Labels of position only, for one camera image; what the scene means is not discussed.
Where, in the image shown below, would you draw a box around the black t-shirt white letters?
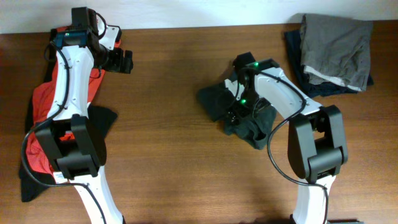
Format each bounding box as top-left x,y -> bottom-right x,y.
197,72 -> 277,150

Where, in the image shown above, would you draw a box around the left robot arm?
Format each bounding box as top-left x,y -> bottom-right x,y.
32,7 -> 134,223

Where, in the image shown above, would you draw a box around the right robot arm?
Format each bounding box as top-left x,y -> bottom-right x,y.
225,52 -> 348,224

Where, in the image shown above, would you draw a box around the navy folded garment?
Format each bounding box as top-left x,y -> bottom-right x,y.
284,30 -> 374,98

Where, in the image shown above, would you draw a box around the grey folded garment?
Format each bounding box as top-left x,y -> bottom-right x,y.
300,14 -> 373,91

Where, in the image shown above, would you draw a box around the red t-shirt white print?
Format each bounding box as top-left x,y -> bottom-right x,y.
25,62 -> 118,183

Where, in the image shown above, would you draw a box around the black garment under pile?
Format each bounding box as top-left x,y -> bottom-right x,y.
19,49 -> 123,202

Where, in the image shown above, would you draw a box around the right black camera cable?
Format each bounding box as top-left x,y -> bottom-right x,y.
234,70 -> 330,224

